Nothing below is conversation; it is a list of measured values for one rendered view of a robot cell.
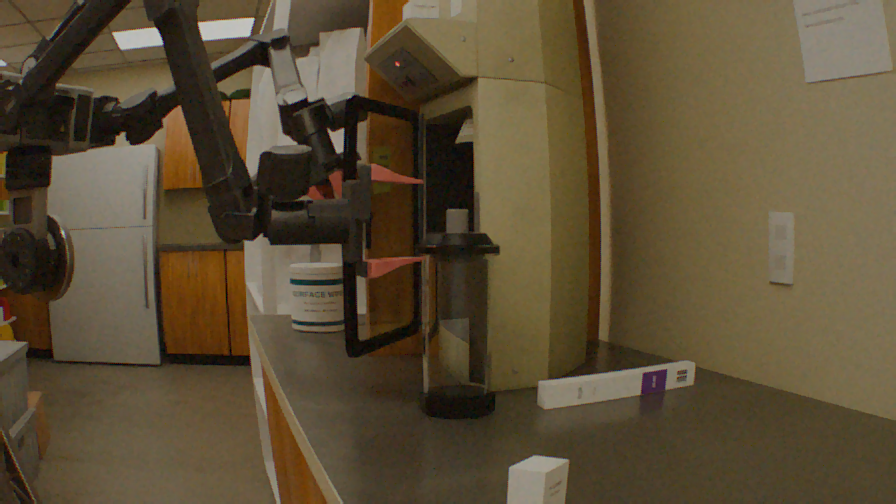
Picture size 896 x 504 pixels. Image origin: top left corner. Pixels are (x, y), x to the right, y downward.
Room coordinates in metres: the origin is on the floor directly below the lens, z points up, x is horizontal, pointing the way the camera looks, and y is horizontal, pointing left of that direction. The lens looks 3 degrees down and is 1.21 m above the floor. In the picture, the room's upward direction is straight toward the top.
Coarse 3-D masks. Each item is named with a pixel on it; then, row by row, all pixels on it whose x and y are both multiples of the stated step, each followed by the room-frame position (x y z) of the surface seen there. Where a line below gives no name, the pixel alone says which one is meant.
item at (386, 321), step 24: (360, 120) 1.23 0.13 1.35; (384, 120) 1.33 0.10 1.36; (360, 144) 1.24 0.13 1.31; (384, 144) 1.33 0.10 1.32; (408, 144) 1.44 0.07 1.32; (408, 168) 1.44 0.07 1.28; (384, 192) 1.33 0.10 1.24; (408, 192) 1.44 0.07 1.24; (384, 216) 1.33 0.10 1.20; (408, 216) 1.44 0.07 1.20; (384, 240) 1.33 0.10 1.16; (408, 240) 1.44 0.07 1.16; (408, 264) 1.44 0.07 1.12; (360, 288) 1.24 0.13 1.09; (384, 288) 1.33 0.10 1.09; (408, 288) 1.43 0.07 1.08; (360, 312) 1.24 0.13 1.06; (384, 312) 1.33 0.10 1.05; (408, 312) 1.43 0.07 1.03; (360, 336) 1.23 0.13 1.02
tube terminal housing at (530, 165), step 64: (448, 0) 1.33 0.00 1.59; (512, 0) 1.21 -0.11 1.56; (512, 64) 1.21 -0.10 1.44; (576, 64) 1.38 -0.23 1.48; (512, 128) 1.21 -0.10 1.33; (576, 128) 1.35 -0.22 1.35; (512, 192) 1.21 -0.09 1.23; (576, 192) 1.34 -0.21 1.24; (512, 256) 1.21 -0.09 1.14; (576, 256) 1.33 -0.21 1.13; (512, 320) 1.21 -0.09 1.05; (576, 320) 1.34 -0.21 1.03; (512, 384) 1.21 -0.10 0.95
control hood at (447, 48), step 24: (408, 24) 1.16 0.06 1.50; (432, 24) 1.17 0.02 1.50; (456, 24) 1.18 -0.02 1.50; (384, 48) 1.32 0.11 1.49; (408, 48) 1.24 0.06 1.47; (432, 48) 1.17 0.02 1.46; (456, 48) 1.18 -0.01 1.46; (432, 72) 1.26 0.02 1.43; (456, 72) 1.19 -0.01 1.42; (408, 96) 1.46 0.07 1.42
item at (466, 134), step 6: (468, 114) 1.34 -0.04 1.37; (468, 120) 1.32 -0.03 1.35; (462, 126) 1.34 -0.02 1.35; (468, 126) 1.31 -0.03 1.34; (462, 132) 1.32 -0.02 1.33; (468, 132) 1.31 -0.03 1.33; (462, 138) 1.32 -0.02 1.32; (468, 138) 1.30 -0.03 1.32; (456, 144) 1.35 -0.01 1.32; (462, 144) 1.39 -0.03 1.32; (468, 144) 1.40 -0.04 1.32
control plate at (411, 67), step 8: (400, 48) 1.27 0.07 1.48; (392, 56) 1.33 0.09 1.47; (400, 56) 1.30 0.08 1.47; (408, 56) 1.27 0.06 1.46; (384, 64) 1.39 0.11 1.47; (392, 64) 1.36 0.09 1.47; (400, 64) 1.33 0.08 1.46; (408, 64) 1.31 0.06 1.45; (416, 64) 1.28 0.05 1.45; (384, 72) 1.43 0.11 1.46; (392, 72) 1.40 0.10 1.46; (400, 72) 1.37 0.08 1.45; (408, 72) 1.34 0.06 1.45; (416, 72) 1.31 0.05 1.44; (424, 72) 1.28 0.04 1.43; (392, 80) 1.44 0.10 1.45; (400, 80) 1.41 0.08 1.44; (416, 80) 1.35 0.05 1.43; (424, 80) 1.32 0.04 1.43; (432, 80) 1.29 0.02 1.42; (400, 88) 1.45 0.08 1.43; (408, 88) 1.41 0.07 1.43; (416, 88) 1.38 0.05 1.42
